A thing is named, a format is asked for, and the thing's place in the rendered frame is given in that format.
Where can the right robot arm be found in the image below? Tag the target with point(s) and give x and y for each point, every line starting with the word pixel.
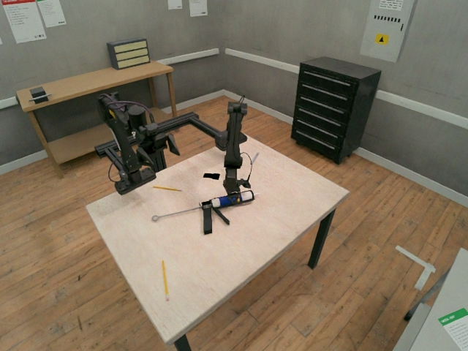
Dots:
pixel 136 116

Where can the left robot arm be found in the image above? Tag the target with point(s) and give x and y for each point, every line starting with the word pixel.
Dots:
pixel 234 136

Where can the white and blue sealant cartridge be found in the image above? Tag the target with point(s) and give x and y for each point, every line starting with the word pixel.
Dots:
pixel 225 200

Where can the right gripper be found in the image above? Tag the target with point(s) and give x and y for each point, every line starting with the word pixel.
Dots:
pixel 151 145

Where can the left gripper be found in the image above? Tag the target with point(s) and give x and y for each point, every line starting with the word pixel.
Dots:
pixel 232 192

